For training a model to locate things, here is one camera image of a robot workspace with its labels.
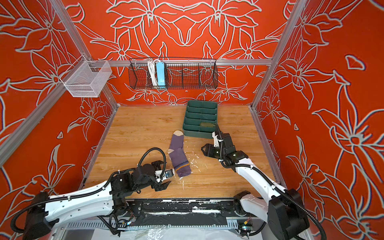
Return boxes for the green striped sock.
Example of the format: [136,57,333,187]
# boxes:
[200,122,215,128]

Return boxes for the purple striped sock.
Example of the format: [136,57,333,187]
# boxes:
[167,130,192,178]

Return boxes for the white cable bundle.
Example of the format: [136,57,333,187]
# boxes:
[147,59,157,87]

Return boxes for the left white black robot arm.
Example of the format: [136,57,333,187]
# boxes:
[10,147,175,240]

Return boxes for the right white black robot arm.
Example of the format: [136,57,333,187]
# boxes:
[201,123,327,240]

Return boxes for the light blue box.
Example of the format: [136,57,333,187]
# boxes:
[156,62,166,88]

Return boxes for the black wire basket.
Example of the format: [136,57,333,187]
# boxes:
[128,59,219,90]

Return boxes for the clear acrylic box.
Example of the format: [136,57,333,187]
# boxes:
[60,61,112,98]

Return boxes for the green compartment tray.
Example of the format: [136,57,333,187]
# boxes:
[183,100,218,139]

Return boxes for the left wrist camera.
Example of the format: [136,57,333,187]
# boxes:
[162,169,175,180]

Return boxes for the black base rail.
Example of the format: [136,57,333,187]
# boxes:
[100,197,262,227]

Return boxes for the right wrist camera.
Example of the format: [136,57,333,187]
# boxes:
[212,131,222,148]

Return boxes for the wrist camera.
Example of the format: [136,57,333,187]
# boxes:
[212,131,222,148]
[162,169,175,180]

